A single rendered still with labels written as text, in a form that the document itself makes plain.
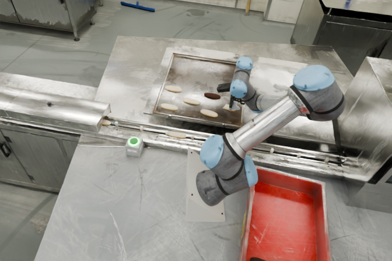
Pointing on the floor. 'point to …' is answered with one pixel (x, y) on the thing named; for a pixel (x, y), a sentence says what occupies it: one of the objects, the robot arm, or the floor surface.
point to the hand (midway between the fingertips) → (230, 106)
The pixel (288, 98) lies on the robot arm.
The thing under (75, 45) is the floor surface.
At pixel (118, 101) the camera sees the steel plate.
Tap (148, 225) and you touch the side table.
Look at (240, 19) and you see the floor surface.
